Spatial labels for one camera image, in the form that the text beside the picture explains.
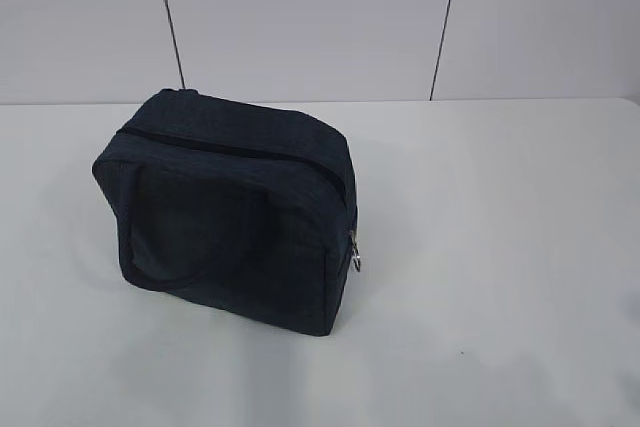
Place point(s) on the dark navy fabric lunch bag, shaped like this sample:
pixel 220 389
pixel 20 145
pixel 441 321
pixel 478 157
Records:
pixel 248 209

